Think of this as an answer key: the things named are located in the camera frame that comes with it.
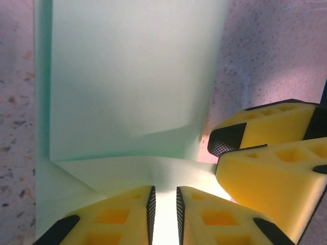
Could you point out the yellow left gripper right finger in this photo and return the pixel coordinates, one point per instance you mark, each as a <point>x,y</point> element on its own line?
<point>217,222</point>

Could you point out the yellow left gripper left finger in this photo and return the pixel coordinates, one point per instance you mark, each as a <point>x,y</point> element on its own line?
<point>107,219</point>

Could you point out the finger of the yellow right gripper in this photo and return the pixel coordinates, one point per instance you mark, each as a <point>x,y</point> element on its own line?
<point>268,173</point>
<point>268,125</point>

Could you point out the light green paper sheet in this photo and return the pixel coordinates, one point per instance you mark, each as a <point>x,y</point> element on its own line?
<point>127,76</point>

